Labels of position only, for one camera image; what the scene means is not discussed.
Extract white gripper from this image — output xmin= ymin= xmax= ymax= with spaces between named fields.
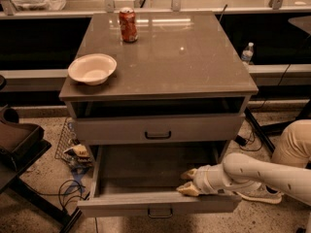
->
xmin=176 ymin=164 xmax=231 ymax=197

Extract grey drawer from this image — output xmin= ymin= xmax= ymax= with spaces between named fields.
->
xmin=78 ymin=143 xmax=241 ymax=218
xmin=73 ymin=115 xmax=244 ymax=145

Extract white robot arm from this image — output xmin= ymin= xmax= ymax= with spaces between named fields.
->
xmin=177 ymin=152 xmax=311 ymax=205

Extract grey drawer cabinet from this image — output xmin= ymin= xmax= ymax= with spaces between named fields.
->
xmin=59 ymin=12 xmax=258 ymax=158

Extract grey sneaker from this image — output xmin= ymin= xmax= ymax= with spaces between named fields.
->
xmin=238 ymin=184 xmax=283 ymax=205

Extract person leg beige trousers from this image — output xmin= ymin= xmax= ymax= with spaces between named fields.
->
xmin=271 ymin=119 xmax=311 ymax=168

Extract crumpled snack bag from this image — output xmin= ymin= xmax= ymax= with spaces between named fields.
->
xmin=63 ymin=144 xmax=90 ymax=166

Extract clear plastic water bottle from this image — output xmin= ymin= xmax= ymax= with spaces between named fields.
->
xmin=241 ymin=42 xmax=254 ymax=65

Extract white paper bowl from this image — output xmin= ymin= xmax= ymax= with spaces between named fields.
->
xmin=68 ymin=53 xmax=117 ymax=85

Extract black chair left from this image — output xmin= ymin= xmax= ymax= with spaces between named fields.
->
xmin=0 ymin=75 xmax=91 ymax=233

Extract orange soda can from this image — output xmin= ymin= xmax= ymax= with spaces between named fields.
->
xmin=119 ymin=7 xmax=138 ymax=43

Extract black table leg frame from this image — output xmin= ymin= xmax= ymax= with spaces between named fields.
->
xmin=244 ymin=108 xmax=275 ymax=153

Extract black floor cable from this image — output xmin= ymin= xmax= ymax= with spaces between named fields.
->
xmin=30 ymin=178 xmax=99 ymax=233

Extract wire mesh basket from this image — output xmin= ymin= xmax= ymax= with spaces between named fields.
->
xmin=54 ymin=117 xmax=80 ymax=162

